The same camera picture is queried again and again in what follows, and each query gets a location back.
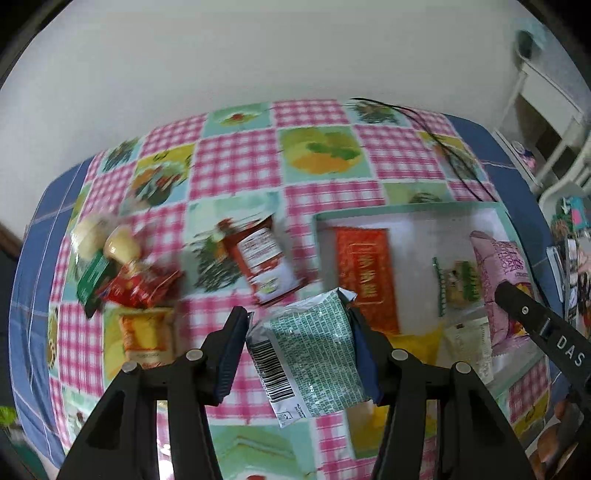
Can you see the dark red white-label packet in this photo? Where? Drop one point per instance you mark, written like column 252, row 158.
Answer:
column 262, row 262

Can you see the green cow cookie packet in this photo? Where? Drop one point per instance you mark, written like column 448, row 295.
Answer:
column 459, row 286

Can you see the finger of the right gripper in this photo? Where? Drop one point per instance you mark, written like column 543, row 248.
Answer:
column 568, row 349

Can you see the blue bed sheet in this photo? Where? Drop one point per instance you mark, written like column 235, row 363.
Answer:
column 32, row 299

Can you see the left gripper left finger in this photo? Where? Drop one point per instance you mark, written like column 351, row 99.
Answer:
column 118, row 440

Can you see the green white snack bag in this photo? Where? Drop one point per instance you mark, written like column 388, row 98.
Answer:
column 305, row 358

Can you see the white teal-rimmed box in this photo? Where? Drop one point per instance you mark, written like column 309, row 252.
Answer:
column 418, row 234

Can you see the purple snack bag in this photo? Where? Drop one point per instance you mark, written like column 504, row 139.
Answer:
column 499, row 261

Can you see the red crinkled snack packet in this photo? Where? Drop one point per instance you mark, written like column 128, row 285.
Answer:
column 142, row 286

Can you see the pink checkered tablecloth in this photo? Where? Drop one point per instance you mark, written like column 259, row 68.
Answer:
column 213, row 284

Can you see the red gold snack packet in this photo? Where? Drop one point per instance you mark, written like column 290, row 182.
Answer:
column 366, row 268

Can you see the white round bun packet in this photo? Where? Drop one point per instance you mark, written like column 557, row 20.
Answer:
column 89, row 235

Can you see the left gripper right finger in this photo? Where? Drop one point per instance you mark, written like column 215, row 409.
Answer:
column 474, row 438

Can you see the yellow pudding cup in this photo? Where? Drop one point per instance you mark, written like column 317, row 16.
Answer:
column 121, row 246

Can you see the green snack bar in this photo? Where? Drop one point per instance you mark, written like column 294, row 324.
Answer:
column 97, row 275

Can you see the white cream snack packet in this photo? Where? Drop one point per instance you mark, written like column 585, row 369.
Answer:
column 470, row 342

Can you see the orange yellow snack bag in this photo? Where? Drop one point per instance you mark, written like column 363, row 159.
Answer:
column 147, row 336

